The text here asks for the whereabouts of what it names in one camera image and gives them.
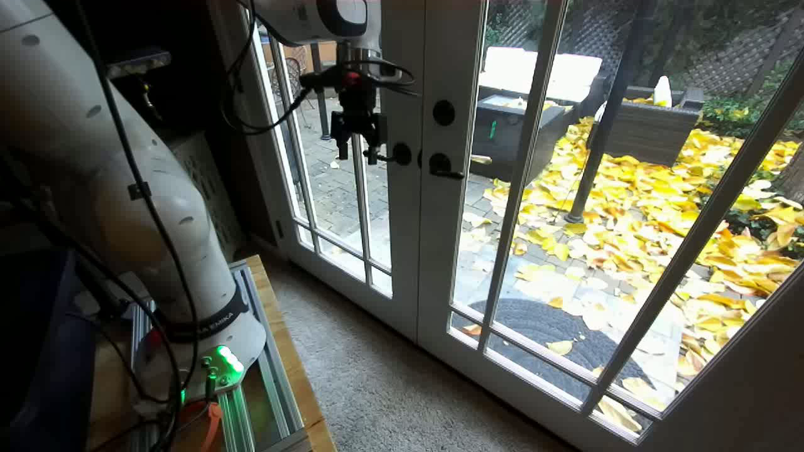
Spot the black lever door handle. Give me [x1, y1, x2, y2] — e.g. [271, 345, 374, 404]
[366, 141, 415, 168]

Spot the long black arm cable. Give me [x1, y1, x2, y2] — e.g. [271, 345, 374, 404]
[71, 0, 207, 429]

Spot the aluminium base frame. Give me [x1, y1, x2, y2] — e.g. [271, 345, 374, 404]
[123, 258, 310, 452]

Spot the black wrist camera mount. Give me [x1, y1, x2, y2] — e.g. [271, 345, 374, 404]
[299, 60, 417, 95]

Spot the black round deadbolt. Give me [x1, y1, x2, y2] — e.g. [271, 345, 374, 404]
[431, 98, 458, 127]

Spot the green glowing plug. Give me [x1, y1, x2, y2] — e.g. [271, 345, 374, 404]
[203, 345, 248, 392]

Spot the dark slanted metal pole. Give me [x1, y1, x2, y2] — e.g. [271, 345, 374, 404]
[565, 0, 660, 224]

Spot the dark blue bin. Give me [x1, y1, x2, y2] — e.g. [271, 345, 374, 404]
[0, 248, 99, 452]

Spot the dark round doormat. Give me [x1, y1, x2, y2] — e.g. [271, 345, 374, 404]
[467, 297, 660, 387]

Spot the white glass door with deadbolt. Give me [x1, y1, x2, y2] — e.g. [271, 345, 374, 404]
[415, 0, 804, 452]

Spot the black lever handle below deadbolt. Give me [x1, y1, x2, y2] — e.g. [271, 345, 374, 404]
[427, 151, 464, 181]

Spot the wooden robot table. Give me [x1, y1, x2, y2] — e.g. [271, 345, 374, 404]
[83, 254, 336, 452]

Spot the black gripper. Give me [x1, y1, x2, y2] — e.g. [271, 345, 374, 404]
[330, 83, 389, 165]

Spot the small white garden object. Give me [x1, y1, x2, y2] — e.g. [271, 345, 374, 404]
[652, 72, 677, 110]

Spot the white glass door without deadbolt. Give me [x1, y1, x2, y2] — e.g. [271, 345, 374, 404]
[242, 0, 426, 336]

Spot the thin dark upright post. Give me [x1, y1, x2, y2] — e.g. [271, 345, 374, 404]
[310, 39, 334, 144]

